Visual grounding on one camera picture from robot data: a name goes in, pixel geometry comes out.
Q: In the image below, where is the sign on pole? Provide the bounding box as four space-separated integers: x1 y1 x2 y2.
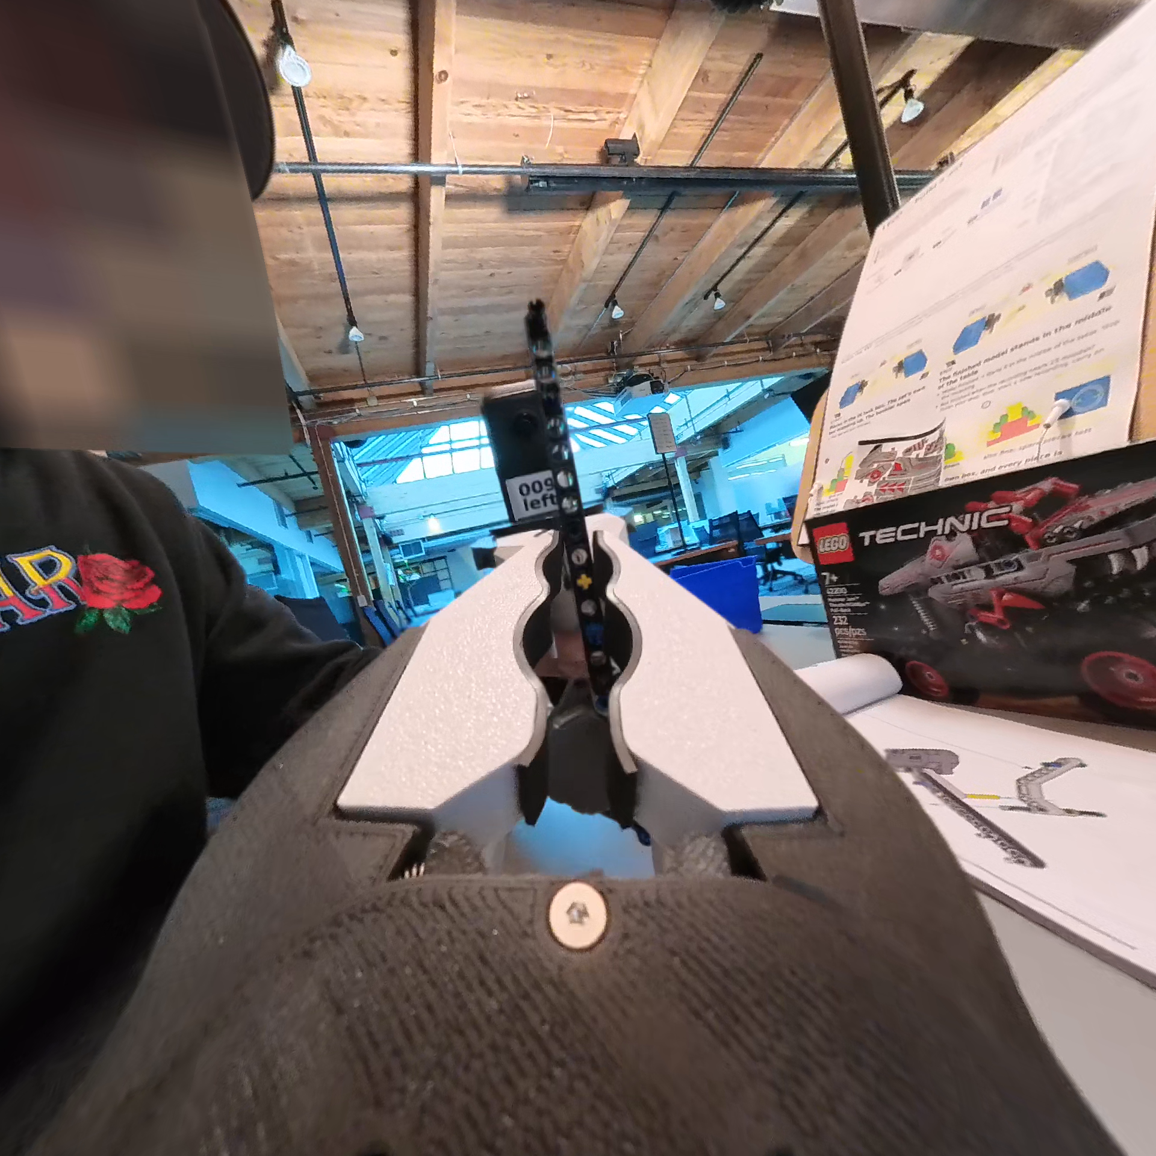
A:
646 410 687 525

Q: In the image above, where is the blue plastic bin with tag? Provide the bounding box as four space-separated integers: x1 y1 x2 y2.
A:
669 555 764 634

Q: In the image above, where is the printed instruction sheet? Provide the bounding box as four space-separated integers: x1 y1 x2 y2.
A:
799 0 1156 542

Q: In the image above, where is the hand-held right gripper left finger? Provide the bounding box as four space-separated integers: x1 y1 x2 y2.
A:
335 529 560 875

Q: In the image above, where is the black pole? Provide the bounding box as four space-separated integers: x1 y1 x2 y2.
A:
818 0 904 238

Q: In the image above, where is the black toy set box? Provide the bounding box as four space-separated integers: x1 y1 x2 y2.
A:
804 439 1156 728

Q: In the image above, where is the metal ceiling pipe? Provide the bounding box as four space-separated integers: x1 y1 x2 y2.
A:
275 160 941 195

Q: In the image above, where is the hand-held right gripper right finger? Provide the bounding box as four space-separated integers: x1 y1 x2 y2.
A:
598 531 822 875

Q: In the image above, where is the person's left forearm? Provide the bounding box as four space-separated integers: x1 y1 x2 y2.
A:
203 578 386 800

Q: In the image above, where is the long black toy beam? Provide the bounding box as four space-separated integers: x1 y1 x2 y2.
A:
524 300 626 714

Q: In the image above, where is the white instruction booklet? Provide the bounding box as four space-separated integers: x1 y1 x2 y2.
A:
795 651 1156 987

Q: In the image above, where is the printed instruction poster board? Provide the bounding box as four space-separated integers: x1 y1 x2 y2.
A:
791 180 1156 561

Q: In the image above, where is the person's body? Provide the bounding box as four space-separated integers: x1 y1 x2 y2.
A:
0 446 386 1156

